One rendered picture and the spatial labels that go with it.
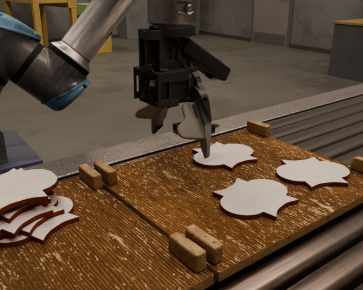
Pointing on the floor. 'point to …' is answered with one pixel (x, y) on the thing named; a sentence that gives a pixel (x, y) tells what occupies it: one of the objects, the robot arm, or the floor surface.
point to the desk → (353, 49)
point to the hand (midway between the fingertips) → (181, 145)
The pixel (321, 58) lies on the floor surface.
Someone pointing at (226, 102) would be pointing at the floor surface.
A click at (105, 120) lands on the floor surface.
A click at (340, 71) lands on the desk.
